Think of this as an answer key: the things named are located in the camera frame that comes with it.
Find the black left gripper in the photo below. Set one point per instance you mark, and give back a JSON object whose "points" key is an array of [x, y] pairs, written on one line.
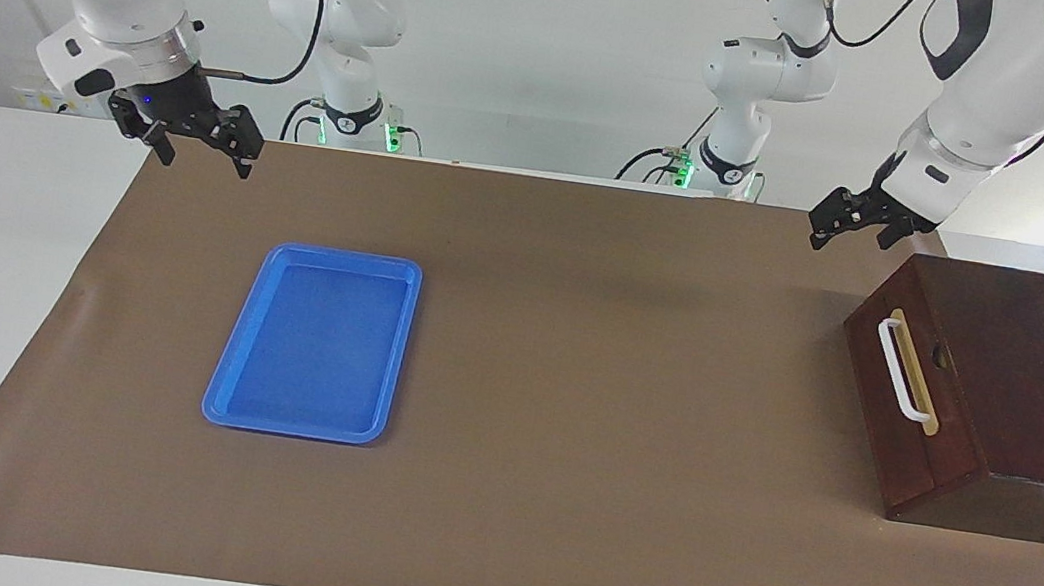
{"points": [[886, 208]]}

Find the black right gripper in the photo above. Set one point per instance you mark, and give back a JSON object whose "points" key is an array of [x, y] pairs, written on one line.
{"points": [[172, 101]]}

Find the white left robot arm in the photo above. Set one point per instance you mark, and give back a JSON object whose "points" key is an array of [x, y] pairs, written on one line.
{"points": [[1003, 84]]}

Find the white yellow power strip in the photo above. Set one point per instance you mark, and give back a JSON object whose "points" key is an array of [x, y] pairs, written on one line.
{"points": [[43, 101]]}

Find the blue plastic tray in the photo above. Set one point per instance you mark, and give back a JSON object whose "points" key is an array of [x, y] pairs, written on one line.
{"points": [[312, 356]]}

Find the brown table mat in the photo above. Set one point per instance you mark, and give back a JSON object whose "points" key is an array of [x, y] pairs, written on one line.
{"points": [[563, 440]]}

